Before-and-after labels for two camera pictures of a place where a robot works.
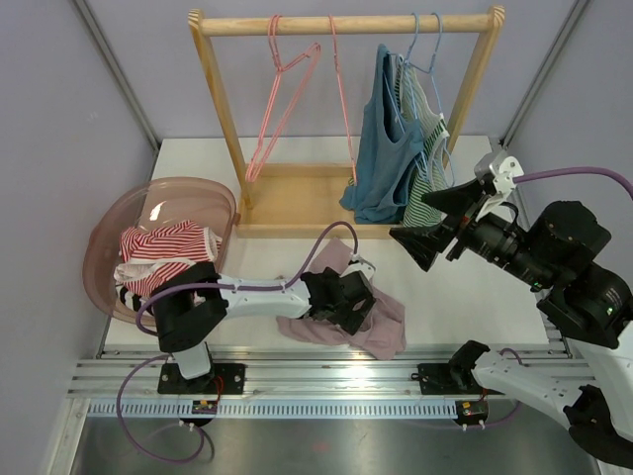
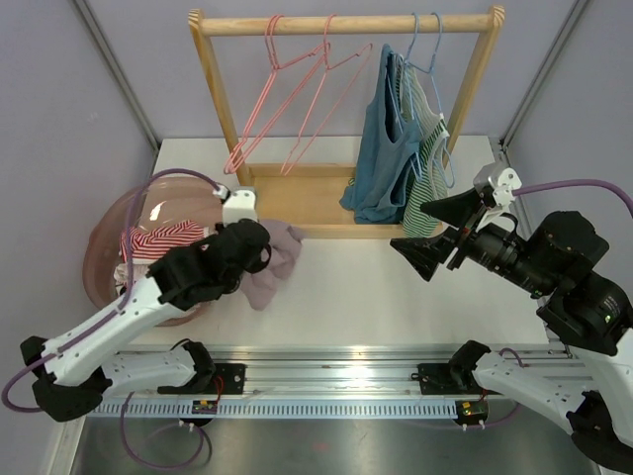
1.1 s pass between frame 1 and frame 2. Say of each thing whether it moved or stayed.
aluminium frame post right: stayed
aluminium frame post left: stayed
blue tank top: stayed
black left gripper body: moved
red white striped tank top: stayed
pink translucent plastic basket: stayed
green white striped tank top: stayed
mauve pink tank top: moved
